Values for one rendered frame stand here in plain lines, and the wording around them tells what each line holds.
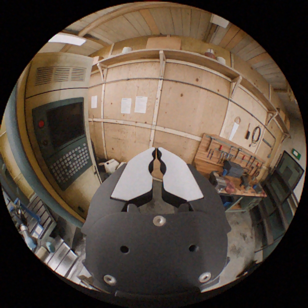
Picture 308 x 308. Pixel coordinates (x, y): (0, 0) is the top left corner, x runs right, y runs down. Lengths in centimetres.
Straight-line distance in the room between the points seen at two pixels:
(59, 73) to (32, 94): 24
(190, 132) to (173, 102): 58
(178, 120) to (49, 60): 174
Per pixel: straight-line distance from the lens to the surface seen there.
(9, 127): 31
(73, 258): 117
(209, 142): 164
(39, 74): 82
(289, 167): 370
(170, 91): 157
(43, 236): 122
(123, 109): 182
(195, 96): 158
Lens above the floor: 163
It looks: 32 degrees down
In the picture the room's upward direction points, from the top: 9 degrees clockwise
